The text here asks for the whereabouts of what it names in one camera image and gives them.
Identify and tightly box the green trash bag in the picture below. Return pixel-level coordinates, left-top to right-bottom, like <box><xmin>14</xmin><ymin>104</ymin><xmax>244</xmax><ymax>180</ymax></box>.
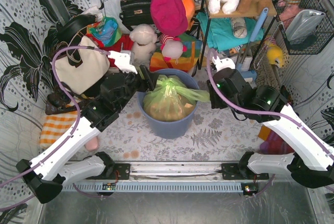
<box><xmin>143</xmin><ymin>75</ymin><xmax>210</xmax><ymax>122</ymax></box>

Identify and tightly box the blue trash bin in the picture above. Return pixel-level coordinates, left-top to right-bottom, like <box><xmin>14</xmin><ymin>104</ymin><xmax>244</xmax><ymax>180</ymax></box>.
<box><xmin>137</xmin><ymin>68</ymin><xmax>199</xmax><ymax>139</ymax></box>

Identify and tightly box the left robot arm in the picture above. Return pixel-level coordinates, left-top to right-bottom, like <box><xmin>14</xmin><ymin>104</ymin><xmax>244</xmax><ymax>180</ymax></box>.
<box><xmin>16</xmin><ymin>65</ymin><xmax>159</xmax><ymax>204</ymax></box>

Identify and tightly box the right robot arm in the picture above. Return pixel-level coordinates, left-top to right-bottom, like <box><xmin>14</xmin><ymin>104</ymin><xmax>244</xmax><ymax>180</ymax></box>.
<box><xmin>208</xmin><ymin>67</ymin><xmax>333</xmax><ymax>188</ymax></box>

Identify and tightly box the rainbow striped bag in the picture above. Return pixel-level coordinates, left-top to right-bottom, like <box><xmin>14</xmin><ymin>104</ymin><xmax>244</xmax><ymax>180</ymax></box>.
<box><xmin>149</xmin><ymin>33</ymin><xmax>202</xmax><ymax>73</ymax></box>

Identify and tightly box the cream canvas tote bag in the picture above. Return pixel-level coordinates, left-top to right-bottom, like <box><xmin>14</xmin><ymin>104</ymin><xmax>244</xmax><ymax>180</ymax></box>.
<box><xmin>55</xmin><ymin>49</ymin><xmax>110</xmax><ymax>94</ymax></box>

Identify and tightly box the dark brown bag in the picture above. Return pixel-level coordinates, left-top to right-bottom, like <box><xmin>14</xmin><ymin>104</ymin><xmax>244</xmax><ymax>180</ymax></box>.
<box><xmin>45</xmin><ymin>82</ymin><xmax>88</xmax><ymax>115</ymax></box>

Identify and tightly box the pink white plush doll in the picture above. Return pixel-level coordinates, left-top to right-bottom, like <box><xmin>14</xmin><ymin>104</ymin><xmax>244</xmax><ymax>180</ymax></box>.
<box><xmin>160</xmin><ymin>34</ymin><xmax>187</xmax><ymax>61</ymax></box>

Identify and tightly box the red cloth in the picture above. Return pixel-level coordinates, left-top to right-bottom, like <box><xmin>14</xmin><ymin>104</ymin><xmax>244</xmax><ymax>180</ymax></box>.
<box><xmin>102</xmin><ymin>34</ymin><xmax>134</xmax><ymax>52</ymax></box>

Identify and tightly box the cream plush sheep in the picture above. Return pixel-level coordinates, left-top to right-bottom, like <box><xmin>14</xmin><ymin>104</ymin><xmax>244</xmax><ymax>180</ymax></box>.
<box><xmin>129</xmin><ymin>24</ymin><xmax>158</xmax><ymax>61</ymax></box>

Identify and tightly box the white sneaker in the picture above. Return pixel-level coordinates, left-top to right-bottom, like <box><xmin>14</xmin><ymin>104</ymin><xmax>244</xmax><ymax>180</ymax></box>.
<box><xmin>216</xmin><ymin>49</ymin><xmax>254</xmax><ymax>73</ymax></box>

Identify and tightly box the colourful scarf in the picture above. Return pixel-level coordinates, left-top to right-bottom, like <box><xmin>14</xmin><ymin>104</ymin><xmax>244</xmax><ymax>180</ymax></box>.
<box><xmin>86</xmin><ymin>17</ymin><xmax>122</xmax><ymax>48</ymax></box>

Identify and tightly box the black orange toy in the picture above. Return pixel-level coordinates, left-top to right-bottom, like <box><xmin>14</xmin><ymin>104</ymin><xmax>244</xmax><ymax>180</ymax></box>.
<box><xmin>280</xmin><ymin>85</ymin><xmax>293</xmax><ymax>105</ymax></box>

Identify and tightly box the teal cloth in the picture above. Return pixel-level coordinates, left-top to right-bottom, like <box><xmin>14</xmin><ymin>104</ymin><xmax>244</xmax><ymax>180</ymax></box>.
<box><xmin>206</xmin><ymin>18</ymin><xmax>256</xmax><ymax>51</ymax></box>

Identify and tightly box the red purple sock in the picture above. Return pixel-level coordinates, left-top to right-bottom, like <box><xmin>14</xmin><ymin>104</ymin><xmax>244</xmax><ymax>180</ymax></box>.
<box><xmin>258</xmin><ymin>125</ymin><xmax>294</xmax><ymax>155</ymax></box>

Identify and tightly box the yellow plush duck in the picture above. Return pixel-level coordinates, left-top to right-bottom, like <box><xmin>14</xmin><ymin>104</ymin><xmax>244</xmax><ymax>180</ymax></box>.
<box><xmin>264</xmin><ymin>38</ymin><xmax>284</xmax><ymax>68</ymax></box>

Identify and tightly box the magenta hat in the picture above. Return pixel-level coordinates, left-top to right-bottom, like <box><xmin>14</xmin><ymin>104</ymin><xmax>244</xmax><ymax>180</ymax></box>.
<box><xmin>150</xmin><ymin>0</ymin><xmax>188</xmax><ymax>37</ymax></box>

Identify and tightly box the black leather handbag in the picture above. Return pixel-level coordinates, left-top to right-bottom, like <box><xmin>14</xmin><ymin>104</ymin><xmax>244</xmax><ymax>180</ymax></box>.
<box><xmin>119</xmin><ymin>0</ymin><xmax>154</xmax><ymax>31</ymax></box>

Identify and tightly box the pink case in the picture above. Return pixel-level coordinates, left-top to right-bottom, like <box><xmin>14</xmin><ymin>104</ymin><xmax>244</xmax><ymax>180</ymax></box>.
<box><xmin>85</xmin><ymin>136</ymin><xmax>99</xmax><ymax>151</ymax></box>

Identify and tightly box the orange plush toy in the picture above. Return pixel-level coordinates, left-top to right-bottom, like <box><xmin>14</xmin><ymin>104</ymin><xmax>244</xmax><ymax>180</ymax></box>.
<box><xmin>182</xmin><ymin>0</ymin><xmax>195</xmax><ymax>27</ymax></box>

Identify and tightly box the orange checkered cloth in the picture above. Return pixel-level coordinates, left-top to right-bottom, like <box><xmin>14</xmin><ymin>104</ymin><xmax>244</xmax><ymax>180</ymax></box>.
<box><xmin>39</xmin><ymin>102</ymin><xmax>77</xmax><ymax>149</ymax></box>

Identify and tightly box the black metal shelf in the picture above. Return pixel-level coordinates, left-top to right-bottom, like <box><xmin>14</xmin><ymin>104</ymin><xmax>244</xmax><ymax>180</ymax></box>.
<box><xmin>196</xmin><ymin>0</ymin><xmax>264</xmax><ymax>69</ymax></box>

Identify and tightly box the silver pouch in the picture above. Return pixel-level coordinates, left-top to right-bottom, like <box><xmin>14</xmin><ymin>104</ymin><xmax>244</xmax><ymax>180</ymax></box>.
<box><xmin>285</xmin><ymin>9</ymin><xmax>326</xmax><ymax>41</ymax></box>

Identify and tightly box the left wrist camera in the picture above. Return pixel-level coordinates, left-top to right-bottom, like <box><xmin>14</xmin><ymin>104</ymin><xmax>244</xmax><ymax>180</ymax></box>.
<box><xmin>108</xmin><ymin>50</ymin><xmax>138</xmax><ymax>74</ymax></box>

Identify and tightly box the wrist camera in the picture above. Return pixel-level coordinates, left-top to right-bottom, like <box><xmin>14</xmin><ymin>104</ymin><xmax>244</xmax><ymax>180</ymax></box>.
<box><xmin>211</xmin><ymin>57</ymin><xmax>235</xmax><ymax>71</ymax></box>
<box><xmin>108</xmin><ymin>50</ymin><xmax>138</xmax><ymax>74</ymax></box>

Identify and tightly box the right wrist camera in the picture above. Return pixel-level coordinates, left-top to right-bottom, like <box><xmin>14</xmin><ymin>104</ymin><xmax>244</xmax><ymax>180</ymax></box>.
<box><xmin>211</xmin><ymin>57</ymin><xmax>235</xmax><ymax>71</ymax></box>

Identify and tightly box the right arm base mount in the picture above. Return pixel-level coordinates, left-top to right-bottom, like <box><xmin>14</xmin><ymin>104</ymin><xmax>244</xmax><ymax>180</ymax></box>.
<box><xmin>221</xmin><ymin>163</ymin><xmax>269</xmax><ymax>180</ymax></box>

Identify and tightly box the aluminium rail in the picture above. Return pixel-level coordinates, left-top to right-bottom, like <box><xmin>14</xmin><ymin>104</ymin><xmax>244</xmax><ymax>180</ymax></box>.
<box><xmin>39</xmin><ymin>160</ymin><xmax>320</xmax><ymax>182</ymax></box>

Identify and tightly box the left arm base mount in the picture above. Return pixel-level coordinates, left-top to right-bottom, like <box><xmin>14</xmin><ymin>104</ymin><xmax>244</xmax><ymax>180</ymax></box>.
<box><xmin>98</xmin><ymin>163</ymin><xmax>130</xmax><ymax>180</ymax></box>

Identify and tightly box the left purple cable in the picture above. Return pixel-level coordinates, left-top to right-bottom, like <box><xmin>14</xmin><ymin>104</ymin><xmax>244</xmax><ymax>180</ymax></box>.
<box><xmin>0</xmin><ymin>45</ymin><xmax>110</xmax><ymax>212</ymax></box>

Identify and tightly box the black wire basket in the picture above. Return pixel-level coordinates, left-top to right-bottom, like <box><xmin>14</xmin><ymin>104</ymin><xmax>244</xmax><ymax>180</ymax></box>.
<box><xmin>273</xmin><ymin>0</ymin><xmax>333</xmax><ymax>55</ymax></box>

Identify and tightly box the grey cable duct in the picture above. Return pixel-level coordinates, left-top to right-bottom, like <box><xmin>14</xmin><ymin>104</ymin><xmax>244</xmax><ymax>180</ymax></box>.
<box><xmin>63</xmin><ymin>181</ymin><xmax>243</xmax><ymax>193</ymax></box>

